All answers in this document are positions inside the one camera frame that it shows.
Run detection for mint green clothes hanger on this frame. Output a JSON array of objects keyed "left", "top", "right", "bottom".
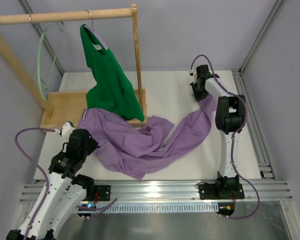
[{"left": 28, "top": 13, "right": 66, "bottom": 100}]

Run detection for aluminium frame post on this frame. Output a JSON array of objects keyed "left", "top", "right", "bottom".
[
  {"left": 231, "top": 0, "right": 286, "bottom": 181},
  {"left": 19, "top": 0, "right": 65, "bottom": 77}
]

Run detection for purple clothes hanger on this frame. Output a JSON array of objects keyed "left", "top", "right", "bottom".
[{"left": 84, "top": 9, "right": 109, "bottom": 50}]

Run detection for aluminium frame post right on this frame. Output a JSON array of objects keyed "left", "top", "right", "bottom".
[{"left": 231, "top": 0, "right": 286, "bottom": 181}]

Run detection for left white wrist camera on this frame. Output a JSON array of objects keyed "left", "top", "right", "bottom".
[{"left": 54, "top": 121, "right": 76, "bottom": 139}]

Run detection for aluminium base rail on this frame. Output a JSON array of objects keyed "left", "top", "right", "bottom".
[{"left": 19, "top": 178, "right": 295, "bottom": 205}]

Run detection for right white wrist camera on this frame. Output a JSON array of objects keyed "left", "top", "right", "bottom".
[{"left": 189, "top": 69, "right": 195, "bottom": 76}]

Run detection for black mounting plate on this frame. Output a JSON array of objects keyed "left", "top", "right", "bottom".
[
  {"left": 92, "top": 185, "right": 111, "bottom": 203},
  {"left": 196, "top": 182, "right": 245, "bottom": 200}
]

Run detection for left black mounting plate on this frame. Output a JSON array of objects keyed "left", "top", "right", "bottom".
[{"left": 92, "top": 185, "right": 111, "bottom": 203}]

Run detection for slotted cable duct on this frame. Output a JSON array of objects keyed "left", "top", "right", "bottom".
[{"left": 104, "top": 202, "right": 219, "bottom": 214}]

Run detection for aluminium frame post left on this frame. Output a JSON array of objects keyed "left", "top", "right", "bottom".
[{"left": 19, "top": 0, "right": 65, "bottom": 77}]

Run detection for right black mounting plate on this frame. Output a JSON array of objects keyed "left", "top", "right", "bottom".
[{"left": 196, "top": 182, "right": 245, "bottom": 200}]

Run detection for purple trousers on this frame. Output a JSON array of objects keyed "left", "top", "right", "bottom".
[{"left": 78, "top": 95, "right": 217, "bottom": 180}]

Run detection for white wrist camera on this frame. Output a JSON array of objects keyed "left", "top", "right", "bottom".
[
  {"left": 54, "top": 121, "right": 76, "bottom": 139},
  {"left": 189, "top": 69, "right": 195, "bottom": 76}
]

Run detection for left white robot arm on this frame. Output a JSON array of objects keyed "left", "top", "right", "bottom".
[{"left": 6, "top": 127, "right": 98, "bottom": 240}]

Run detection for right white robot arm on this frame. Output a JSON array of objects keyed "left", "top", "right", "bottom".
[{"left": 189, "top": 65, "right": 247, "bottom": 200}]

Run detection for green t-shirt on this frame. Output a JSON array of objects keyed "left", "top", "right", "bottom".
[{"left": 80, "top": 24, "right": 145, "bottom": 122}]

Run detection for wooden clothes rack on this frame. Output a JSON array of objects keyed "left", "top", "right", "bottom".
[{"left": 0, "top": 3, "right": 147, "bottom": 129}]

